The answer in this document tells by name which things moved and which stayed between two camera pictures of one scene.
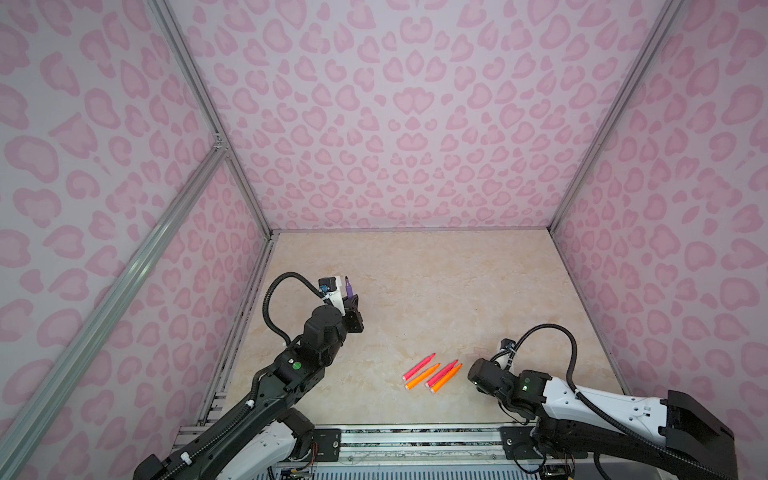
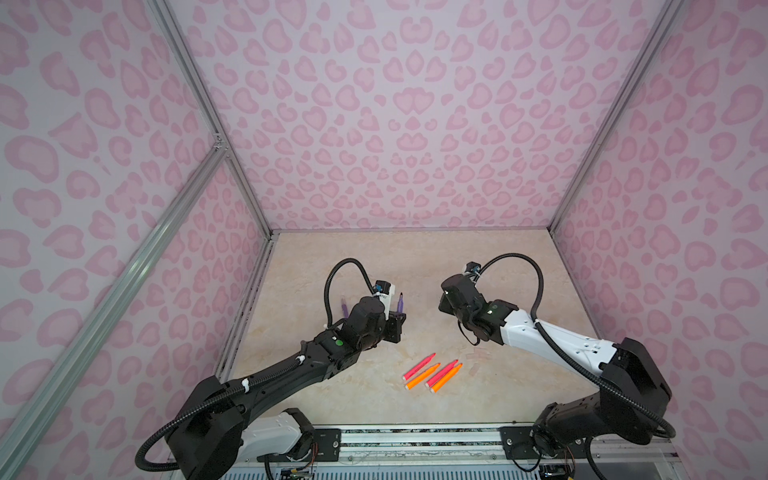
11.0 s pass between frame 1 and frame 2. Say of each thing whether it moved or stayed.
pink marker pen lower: stayed
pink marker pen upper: stayed
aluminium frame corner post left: stayed
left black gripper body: moved
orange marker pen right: stayed
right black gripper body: moved
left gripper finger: moved
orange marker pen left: stayed
